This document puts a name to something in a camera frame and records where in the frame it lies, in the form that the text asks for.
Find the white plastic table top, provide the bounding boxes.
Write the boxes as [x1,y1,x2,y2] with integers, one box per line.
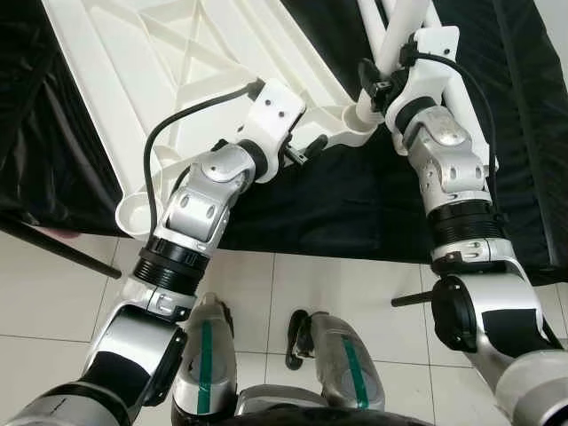
[40,0,381,239]

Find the black table cloth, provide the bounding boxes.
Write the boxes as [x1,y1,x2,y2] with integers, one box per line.
[0,0,568,285]

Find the black robot waist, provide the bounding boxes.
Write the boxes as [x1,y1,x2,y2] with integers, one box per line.
[217,389,427,426]

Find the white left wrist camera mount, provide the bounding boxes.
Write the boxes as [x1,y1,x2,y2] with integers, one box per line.
[238,78,307,165]

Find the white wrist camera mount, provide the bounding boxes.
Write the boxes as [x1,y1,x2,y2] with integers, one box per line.
[383,25,461,116]
[238,78,307,165]

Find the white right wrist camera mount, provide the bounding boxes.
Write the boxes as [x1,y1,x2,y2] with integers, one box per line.
[383,25,461,116]

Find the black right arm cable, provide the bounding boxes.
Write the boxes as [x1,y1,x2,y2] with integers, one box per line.
[399,49,498,232]

